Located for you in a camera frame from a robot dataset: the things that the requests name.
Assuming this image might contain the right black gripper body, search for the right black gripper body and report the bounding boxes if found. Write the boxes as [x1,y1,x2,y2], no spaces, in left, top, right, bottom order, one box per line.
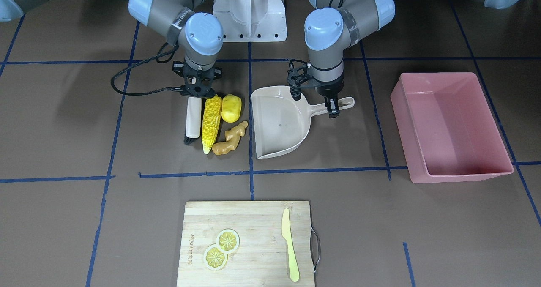
[172,60,222,99]

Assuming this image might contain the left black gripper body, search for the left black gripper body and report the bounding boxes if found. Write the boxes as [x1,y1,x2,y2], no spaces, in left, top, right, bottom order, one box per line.
[287,58,344,101]

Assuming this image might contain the beige hand brush black bristles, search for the beige hand brush black bristles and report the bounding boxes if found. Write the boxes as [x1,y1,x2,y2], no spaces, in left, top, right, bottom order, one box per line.
[184,97,202,145]

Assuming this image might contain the yellow corn cob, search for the yellow corn cob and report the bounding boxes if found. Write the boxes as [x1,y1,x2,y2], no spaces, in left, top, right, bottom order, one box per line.
[201,94,222,154]

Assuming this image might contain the yellow potato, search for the yellow potato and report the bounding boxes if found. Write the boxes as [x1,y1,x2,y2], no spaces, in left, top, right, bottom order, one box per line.
[221,94,242,123]

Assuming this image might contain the beige plastic dustpan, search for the beige plastic dustpan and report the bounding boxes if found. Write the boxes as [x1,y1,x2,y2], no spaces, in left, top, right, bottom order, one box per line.
[251,85,355,160]

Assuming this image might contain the orange ginger root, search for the orange ginger root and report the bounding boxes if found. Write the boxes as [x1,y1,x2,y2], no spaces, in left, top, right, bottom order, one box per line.
[211,121,249,155]

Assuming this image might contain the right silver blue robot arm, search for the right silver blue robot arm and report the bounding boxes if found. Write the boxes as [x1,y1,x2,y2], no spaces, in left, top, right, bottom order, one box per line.
[1,0,224,99]

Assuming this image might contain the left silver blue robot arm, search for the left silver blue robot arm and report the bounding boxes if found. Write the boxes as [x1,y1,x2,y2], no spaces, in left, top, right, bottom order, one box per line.
[287,0,519,119]

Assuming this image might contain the pink plastic bin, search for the pink plastic bin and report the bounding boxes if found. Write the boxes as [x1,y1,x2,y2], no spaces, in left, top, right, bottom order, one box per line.
[391,72,514,183]

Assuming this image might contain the yellow plastic knife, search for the yellow plastic knife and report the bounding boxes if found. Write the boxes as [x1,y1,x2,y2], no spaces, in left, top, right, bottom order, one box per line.
[281,208,300,282]

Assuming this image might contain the lemon slice far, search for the lemon slice far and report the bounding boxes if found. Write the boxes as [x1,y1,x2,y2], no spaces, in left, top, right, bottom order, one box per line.
[216,229,240,254]

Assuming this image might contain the lemon slice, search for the lemon slice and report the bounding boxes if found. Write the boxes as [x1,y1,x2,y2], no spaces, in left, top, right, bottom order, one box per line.
[202,244,228,271]
[216,229,240,254]

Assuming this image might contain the bamboo cutting board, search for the bamboo cutting board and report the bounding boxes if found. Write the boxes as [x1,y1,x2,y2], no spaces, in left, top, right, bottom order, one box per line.
[176,201,319,287]

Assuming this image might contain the lemon slice near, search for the lemon slice near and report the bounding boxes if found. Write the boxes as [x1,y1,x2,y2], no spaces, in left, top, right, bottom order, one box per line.
[202,244,228,271]

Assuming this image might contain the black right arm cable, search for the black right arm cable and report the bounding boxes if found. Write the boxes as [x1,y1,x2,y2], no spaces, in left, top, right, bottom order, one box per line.
[110,42,186,97]

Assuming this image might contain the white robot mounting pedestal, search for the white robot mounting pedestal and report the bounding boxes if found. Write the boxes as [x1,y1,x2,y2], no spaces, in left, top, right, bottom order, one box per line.
[213,0,287,43]

